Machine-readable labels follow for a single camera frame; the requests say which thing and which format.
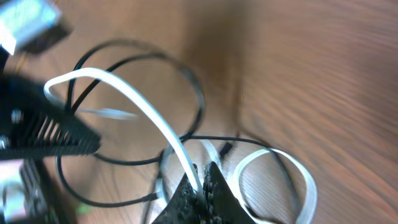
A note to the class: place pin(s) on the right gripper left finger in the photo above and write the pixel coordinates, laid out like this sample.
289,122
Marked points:
183,207

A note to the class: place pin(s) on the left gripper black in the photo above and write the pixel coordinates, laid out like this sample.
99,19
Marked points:
33,128

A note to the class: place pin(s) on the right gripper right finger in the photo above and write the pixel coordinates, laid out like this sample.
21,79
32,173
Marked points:
222,207

